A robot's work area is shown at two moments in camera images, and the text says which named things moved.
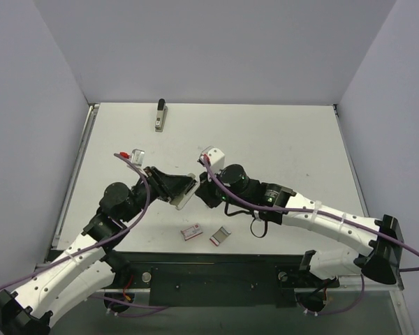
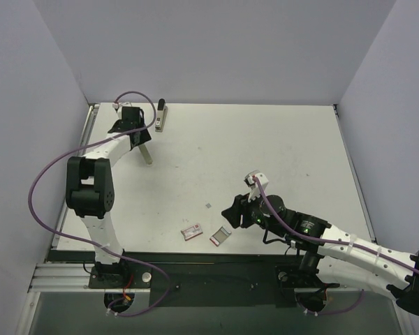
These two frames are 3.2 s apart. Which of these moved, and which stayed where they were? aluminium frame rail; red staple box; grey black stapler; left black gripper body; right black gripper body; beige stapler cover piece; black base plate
Moved: left black gripper body; right black gripper body; beige stapler cover piece
Stayed: red staple box; aluminium frame rail; grey black stapler; black base plate
